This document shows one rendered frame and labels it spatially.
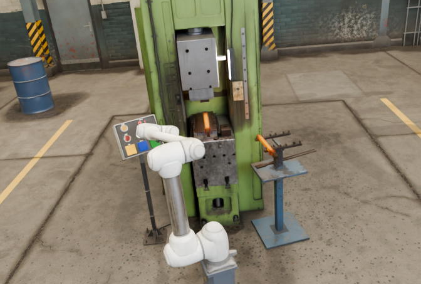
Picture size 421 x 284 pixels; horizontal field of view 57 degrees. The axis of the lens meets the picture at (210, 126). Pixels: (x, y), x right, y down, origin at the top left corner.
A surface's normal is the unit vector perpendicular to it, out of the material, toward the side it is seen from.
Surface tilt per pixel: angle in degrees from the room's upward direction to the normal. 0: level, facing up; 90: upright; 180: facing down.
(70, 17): 90
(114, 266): 0
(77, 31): 90
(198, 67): 90
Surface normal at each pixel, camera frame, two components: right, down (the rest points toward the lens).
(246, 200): 0.07, 0.40
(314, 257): -0.08, -0.91
